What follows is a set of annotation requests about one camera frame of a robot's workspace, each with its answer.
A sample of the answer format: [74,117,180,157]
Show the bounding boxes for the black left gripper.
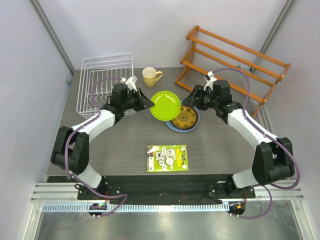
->
[122,88,155,112]

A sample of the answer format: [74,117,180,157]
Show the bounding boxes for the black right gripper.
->
[182,85,219,111]

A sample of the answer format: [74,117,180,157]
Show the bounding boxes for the lime green plate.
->
[150,90,181,122]

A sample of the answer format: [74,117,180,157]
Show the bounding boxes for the light blue bear plate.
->
[165,99,201,133]

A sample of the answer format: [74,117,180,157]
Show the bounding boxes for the yellow brown patterned plate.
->
[170,105,200,131]

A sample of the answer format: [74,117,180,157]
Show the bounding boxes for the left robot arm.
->
[50,83,181,200]

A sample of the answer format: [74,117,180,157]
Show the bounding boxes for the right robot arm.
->
[191,80,301,198]

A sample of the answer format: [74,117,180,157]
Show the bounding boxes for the orange wooden shelf rack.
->
[175,25,291,118]

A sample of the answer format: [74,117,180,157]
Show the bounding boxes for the yellow mug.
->
[142,67,163,88]

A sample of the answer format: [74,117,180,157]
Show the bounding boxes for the green picture box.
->
[146,144,189,173]

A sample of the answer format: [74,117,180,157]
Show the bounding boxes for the white wire dish rack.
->
[76,53,134,119]

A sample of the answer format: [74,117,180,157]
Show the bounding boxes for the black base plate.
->
[98,174,256,206]

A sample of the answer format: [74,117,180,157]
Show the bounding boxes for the aluminium frame rail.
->
[29,0,75,75]

